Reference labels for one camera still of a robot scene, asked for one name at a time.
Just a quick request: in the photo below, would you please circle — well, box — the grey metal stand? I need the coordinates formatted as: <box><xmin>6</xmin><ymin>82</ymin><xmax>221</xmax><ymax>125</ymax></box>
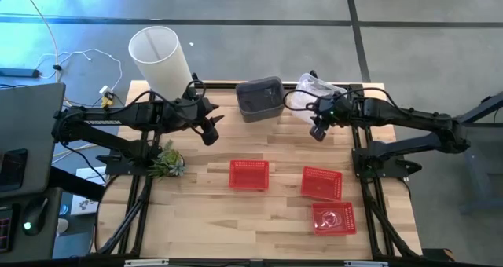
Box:
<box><xmin>431</xmin><ymin>90</ymin><xmax>503</xmax><ymax>216</ymax></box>

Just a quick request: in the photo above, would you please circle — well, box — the small green succulent plant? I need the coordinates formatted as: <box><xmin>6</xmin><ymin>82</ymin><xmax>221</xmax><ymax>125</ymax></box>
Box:
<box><xmin>148</xmin><ymin>140</ymin><xmax>187</xmax><ymax>180</ymax></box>

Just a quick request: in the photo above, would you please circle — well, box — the black desk bar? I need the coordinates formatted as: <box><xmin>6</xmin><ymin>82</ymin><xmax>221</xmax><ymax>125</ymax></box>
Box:
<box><xmin>47</xmin><ymin>165</ymin><xmax>106</xmax><ymax>202</ymax></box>

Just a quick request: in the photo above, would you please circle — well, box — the red perforated plastic basket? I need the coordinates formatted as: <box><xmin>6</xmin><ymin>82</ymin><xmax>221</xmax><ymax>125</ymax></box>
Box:
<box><xmin>310</xmin><ymin>200</ymin><xmax>358</xmax><ymax>237</ymax></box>
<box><xmin>228</xmin><ymin>159</ymin><xmax>271</xmax><ymax>192</ymax></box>
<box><xmin>300</xmin><ymin>165</ymin><xmax>344</xmax><ymax>203</ymax></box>

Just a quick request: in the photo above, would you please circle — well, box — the black phone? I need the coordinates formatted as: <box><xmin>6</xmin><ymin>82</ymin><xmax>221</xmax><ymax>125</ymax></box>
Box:
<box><xmin>0</xmin><ymin>148</ymin><xmax>29</xmax><ymax>192</ymax></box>

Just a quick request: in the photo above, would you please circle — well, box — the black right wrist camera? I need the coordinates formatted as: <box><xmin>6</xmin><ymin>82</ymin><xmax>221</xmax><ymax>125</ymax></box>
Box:
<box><xmin>309</xmin><ymin>122</ymin><xmax>328</xmax><ymax>142</ymax></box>

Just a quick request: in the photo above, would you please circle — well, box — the black aluminium frame rail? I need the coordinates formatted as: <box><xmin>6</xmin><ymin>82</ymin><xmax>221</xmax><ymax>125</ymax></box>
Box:
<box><xmin>192</xmin><ymin>81</ymin><xmax>366</xmax><ymax>91</ymax></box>
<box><xmin>353</xmin><ymin>121</ymin><xmax>380</xmax><ymax>258</ymax></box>
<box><xmin>117</xmin><ymin>129</ymin><xmax>149</xmax><ymax>256</ymax></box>
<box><xmin>375</xmin><ymin>177</ymin><xmax>395</xmax><ymax>258</ymax></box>
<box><xmin>133</xmin><ymin>129</ymin><xmax>159</xmax><ymax>256</ymax></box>
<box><xmin>0</xmin><ymin>257</ymin><xmax>503</xmax><ymax>267</ymax></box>

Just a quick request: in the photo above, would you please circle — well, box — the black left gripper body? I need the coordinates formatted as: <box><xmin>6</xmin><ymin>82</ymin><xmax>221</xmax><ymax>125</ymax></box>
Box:
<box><xmin>163</xmin><ymin>90</ymin><xmax>211</xmax><ymax>133</ymax></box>

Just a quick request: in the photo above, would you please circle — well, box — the white printed box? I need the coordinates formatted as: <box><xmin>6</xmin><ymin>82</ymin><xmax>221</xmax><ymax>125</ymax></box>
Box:
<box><xmin>70</xmin><ymin>166</ymin><xmax>108</xmax><ymax>216</ymax></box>

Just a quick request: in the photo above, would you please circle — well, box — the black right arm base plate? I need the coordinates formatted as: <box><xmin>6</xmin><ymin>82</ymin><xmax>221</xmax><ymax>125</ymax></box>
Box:
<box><xmin>351</xmin><ymin>146</ymin><xmax>410</xmax><ymax>179</ymax></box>

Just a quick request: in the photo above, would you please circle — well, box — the black power strip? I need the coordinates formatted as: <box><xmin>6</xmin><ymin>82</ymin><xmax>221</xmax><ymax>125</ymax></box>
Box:
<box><xmin>0</xmin><ymin>67</ymin><xmax>41</xmax><ymax>79</ymax></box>

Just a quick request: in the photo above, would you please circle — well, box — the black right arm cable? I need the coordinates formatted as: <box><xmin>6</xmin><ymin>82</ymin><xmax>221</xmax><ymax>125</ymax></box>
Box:
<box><xmin>282</xmin><ymin>86</ymin><xmax>335</xmax><ymax>113</ymax></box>

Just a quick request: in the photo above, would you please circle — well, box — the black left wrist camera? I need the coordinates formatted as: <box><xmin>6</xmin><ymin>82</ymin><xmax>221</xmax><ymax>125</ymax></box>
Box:
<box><xmin>201</xmin><ymin>126</ymin><xmax>220</xmax><ymax>147</ymax></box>

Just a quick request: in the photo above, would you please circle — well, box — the black keyboard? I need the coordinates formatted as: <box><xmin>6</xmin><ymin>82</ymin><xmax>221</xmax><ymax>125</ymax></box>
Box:
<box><xmin>0</xmin><ymin>204</ymin><xmax>15</xmax><ymax>254</ymax></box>

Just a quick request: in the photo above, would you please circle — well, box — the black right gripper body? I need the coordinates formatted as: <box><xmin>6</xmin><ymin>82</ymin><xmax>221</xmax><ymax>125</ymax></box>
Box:
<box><xmin>317</xmin><ymin>95</ymin><xmax>354</xmax><ymax>123</ymax></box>

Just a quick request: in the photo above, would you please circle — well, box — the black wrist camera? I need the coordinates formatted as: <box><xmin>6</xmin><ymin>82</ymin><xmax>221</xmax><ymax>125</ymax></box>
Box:
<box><xmin>201</xmin><ymin>126</ymin><xmax>220</xmax><ymax>147</ymax></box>
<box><xmin>309</xmin><ymin>122</ymin><xmax>328</xmax><ymax>142</ymax></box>

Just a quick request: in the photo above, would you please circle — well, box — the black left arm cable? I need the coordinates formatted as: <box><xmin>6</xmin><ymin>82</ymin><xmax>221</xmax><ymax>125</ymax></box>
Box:
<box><xmin>183</xmin><ymin>79</ymin><xmax>206</xmax><ymax>100</ymax></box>

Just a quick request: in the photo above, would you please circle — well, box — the thick white cable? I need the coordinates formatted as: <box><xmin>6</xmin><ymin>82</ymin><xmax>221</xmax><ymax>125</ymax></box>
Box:
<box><xmin>17</xmin><ymin>0</ymin><xmax>61</xmax><ymax>83</ymax></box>

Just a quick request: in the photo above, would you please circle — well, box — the black clamp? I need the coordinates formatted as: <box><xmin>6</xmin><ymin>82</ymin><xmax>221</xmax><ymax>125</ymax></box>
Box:
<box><xmin>395</xmin><ymin>158</ymin><xmax>424</xmax><ymax>177</ymax></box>

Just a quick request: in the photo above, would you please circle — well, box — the grey desk panel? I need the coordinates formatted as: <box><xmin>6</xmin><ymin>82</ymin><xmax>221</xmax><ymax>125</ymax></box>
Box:
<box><xmin>0</xmin><ymin>82</ymin><xmax>67</xmax><ymax>199</ymax></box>

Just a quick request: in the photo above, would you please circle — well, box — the black computer mouse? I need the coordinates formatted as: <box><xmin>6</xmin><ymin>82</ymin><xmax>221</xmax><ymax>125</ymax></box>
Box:
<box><xmin>21</xmin><ymin>197</ymin><xmax>49</xmax><ymax>237</ymax></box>

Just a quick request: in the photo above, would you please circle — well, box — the white cylindrical bin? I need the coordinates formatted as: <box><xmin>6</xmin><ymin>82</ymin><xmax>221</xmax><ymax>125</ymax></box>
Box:
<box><xmin>127</xmin><ymin>25</ymin><xmax>196</xmax><ymax>104</ymax></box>

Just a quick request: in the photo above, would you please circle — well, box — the dark grey desk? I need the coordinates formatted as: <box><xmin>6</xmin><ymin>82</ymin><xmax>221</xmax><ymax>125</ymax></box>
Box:
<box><xmin>0</xmin><ymin>186</ymin><xmax>64</xmax><ymax>264</ymax></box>

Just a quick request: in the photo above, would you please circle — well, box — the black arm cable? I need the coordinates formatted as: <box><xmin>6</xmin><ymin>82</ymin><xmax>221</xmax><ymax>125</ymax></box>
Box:
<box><xmin>183</xmin><ymin>79</ymin><xmax>206</xmax><ymax>100</ymax></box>
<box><xmin>282</xmin><ymin>86</ymin><xmax>335</xmax><ymax>113</ymax></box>

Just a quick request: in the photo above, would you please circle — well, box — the thin white cable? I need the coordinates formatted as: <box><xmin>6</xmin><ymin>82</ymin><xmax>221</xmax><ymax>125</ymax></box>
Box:
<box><xmin>34</xmin><ymin>48</ymin><xmax>123</xmax><ymax>93</ymax></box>

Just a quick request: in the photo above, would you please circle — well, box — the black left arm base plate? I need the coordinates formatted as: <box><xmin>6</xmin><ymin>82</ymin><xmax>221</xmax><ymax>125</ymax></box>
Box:
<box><xmin>96</xmin><ymin>152</ymin><xmax>158</xmax><ymax>177</ymax></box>

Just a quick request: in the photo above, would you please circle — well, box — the silver metal bracket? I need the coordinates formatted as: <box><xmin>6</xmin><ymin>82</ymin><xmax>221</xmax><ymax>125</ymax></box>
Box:
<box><xmin>124</xmin><ymin>258</ymin><xmax>170</xmax><ymax>267</ymax></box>
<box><xmin>344</xmin><ymin>260</ymin><xmax>389</xmax><ymax>267</ymax></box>

